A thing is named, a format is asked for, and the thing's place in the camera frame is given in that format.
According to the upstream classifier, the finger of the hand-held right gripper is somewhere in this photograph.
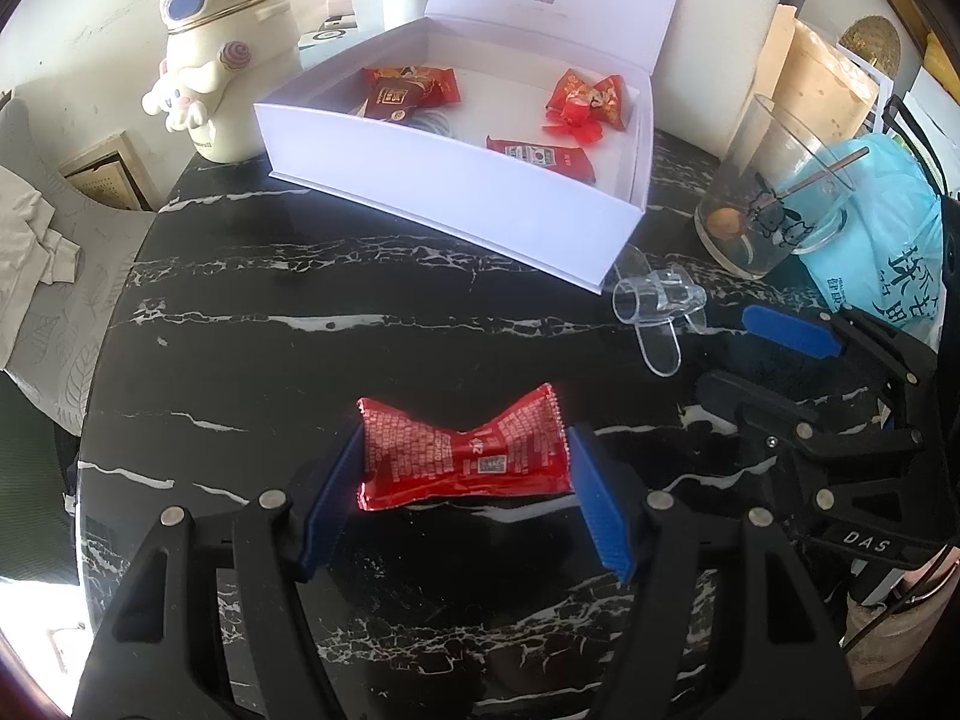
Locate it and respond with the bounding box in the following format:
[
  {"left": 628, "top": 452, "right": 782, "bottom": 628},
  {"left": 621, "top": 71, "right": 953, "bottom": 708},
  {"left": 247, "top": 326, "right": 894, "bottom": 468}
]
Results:
[
  {"left": 741, "top": 304, "right": 940, "bottom": 385},
  {"left": 696, "top": 371, "right": 925, "bottom": 470}
]

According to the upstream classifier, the white cloth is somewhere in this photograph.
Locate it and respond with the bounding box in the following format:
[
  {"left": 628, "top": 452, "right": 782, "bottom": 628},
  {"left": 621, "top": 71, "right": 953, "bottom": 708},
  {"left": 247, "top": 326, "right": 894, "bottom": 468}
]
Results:
[{"left": 0, "top": 165, "right": 83, "bottom": 286}]

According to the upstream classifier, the wooden framed panel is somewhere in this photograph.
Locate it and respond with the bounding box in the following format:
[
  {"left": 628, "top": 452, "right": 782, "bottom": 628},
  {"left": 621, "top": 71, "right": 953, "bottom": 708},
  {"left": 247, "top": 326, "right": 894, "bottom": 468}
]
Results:
[{"left": 58, "top": 131, "right": 162, "bottom": 212}]

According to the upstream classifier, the grey leaf-pattern cushion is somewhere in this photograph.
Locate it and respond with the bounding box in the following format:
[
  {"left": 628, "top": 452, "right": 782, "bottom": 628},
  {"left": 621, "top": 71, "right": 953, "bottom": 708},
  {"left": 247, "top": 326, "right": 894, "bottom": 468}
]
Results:
[{"left": 0, "top": 94, "right": 158, "bottom": 436}]

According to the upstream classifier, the white foam sheet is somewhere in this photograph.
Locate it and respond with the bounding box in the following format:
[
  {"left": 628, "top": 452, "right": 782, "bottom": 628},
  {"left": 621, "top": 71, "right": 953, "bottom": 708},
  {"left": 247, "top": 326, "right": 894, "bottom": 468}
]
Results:
[{"left": 652, "top": 0, "right": 792, "bottom": 158}]

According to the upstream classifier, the small white device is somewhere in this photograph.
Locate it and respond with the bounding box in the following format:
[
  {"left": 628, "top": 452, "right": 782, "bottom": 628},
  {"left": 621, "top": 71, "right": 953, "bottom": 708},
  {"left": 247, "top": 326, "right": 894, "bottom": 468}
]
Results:
[{"left": 300, "top": 15, "right": 357, "bottom": 50}]

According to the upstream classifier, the glass mug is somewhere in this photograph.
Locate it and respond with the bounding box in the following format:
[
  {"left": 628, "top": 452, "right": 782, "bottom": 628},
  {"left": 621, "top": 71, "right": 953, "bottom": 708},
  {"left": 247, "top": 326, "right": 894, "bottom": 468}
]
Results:
[{"left": 694, "top": 94, "right": 871, "bottom": 278}]

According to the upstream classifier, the cream cartoon thermos kettle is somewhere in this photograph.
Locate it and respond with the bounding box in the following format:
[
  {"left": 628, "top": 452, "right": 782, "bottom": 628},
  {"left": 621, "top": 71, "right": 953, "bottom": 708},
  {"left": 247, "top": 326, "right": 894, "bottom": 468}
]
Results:
[{"left": 142, "top": 0, "right": 302, "bottom": 164}]

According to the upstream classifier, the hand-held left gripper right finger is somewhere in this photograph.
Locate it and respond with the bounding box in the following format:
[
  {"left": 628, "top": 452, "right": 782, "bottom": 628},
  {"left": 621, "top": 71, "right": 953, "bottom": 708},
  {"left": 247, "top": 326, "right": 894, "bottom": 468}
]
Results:
[{"left": 566, "top": 424, "right": 845, "bottom": 720}]

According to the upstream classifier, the kraft paper bag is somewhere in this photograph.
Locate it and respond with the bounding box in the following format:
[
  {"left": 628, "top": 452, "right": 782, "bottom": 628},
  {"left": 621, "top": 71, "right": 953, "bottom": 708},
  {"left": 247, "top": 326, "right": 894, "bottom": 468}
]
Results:
[{"left": 757, "top": 4, "right": 878, "bottom": 155}]

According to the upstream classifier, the metal spoon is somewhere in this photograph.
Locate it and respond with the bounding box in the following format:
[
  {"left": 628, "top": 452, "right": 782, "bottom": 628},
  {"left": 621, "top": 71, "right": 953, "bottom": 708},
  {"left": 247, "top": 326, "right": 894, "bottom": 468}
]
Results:
[{"left": 776, "top": 148, "right": 871, "bottom": 200}]

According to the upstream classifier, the red snack packet white text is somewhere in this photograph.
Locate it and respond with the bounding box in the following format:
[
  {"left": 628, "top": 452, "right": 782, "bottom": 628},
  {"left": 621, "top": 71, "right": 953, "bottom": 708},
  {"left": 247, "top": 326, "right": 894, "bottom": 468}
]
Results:
[
  {"left": 486, "top": 135, "right": 597, "bottom": 185},
  {"left": 355, "top": 382, "right": 575, "bottom": 512}
]

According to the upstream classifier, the red patterned snack packet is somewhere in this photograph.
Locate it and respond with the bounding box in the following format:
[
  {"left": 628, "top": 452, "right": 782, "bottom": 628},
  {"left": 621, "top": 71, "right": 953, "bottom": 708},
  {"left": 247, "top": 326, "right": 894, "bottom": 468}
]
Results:
[
  {"left": 364, "top": 66, "right": 462, "bottom": 107},
  {"left": 547, "top": 69, "right": 627, "bottom": 132}
]

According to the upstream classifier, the brown snack packet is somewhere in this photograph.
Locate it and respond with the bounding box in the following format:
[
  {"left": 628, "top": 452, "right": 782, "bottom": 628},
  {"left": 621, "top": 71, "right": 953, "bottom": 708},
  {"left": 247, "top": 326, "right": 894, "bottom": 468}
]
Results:
[{"left": 362, "top": 79, "right": 425, "bottom": 125}]

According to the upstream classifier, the round gold ornament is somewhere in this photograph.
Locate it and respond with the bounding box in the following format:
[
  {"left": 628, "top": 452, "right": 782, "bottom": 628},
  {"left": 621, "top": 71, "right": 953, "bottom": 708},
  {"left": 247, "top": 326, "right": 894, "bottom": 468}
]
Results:
[{"left": 838, "top": 15, "right": 901, "bottom": 76}]

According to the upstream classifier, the clear acrylic stand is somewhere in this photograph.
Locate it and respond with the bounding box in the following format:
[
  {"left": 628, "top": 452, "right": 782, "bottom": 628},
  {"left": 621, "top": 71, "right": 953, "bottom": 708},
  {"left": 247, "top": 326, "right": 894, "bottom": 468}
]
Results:
[{"left": 611, "top": 244, "right": 707, "bottom": 376}]

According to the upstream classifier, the white gift box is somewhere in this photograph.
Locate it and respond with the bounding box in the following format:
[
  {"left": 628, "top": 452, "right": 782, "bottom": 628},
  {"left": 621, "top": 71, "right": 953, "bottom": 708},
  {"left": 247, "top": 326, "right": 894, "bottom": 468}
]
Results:
[{"left": 253, "top": 0, "right": 695, "bottom": 295}]

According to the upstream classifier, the dark green chair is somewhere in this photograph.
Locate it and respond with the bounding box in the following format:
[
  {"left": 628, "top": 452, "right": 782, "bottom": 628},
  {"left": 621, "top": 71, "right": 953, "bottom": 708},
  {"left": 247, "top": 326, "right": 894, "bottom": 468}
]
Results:
[{"left": 0, "top": 371, "right": 83, "bottom": 586}]

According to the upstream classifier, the light blue plastic bag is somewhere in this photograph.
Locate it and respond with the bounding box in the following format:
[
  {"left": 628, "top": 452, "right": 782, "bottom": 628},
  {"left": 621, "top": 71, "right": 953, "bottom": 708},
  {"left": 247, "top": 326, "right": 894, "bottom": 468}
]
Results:
[{"left": 795, "top": 135, "right": 950, "bottom": 346}]

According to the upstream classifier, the black bag strap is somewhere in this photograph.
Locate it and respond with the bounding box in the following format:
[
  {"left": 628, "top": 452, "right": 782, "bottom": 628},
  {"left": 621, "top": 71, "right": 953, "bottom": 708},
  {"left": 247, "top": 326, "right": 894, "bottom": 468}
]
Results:
[{"left": 877, "top": 94, "right": 950, "bottom": 200}]

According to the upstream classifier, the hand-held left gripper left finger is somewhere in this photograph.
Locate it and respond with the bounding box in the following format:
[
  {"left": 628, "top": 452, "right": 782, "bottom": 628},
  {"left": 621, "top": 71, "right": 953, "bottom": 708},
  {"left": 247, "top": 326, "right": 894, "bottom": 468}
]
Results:
[{"left": 71, "top": 424, "right": 366, "bottom": 720}]

